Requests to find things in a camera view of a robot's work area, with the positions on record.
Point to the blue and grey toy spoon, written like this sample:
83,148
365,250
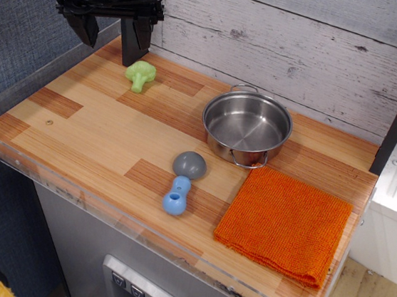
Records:
187,167

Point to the clear acrylic shelf guard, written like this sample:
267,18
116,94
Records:
103,167

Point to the green toy broccoli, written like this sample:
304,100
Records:
140,73

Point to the stainless steel pot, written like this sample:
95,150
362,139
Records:
245,127

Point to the silver toy fridge dispenser panel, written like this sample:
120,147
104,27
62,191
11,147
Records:
130,280

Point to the orange folded cloth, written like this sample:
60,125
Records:
285,224

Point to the dark grey left post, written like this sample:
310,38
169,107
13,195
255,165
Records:
130,50

